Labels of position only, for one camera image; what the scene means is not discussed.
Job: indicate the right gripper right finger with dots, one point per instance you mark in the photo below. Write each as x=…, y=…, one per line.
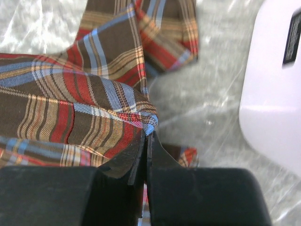
x=180, y=196

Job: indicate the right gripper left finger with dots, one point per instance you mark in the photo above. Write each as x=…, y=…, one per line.
x=109, y=195

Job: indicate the red brown plaid shirt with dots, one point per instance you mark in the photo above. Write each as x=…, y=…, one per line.
x=85, y=105

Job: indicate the white plastic basin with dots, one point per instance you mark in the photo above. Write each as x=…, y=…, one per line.
x=270, y=107

